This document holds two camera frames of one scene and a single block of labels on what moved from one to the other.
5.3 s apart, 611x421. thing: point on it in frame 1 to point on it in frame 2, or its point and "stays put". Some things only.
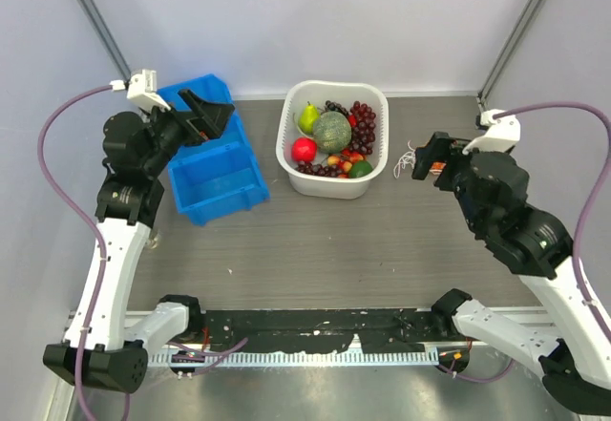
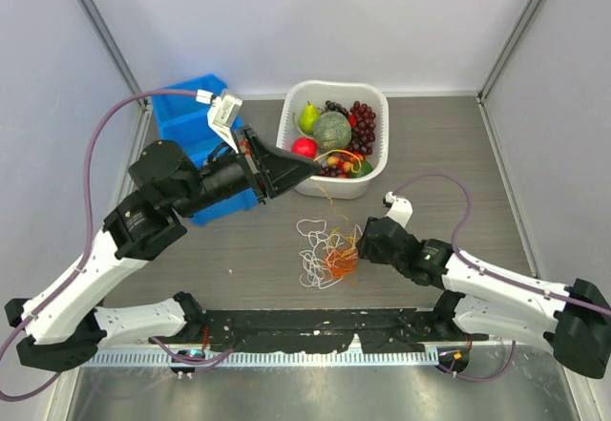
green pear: x=307 y=117 stays put
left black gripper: x=210 y=118 to x=279 y=171
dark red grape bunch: x=363 y=135 stays put
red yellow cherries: x=345 y=161 stays put
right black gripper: x=440 y=148 to x=367 y=247
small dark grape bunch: x=320 y=170 stays put
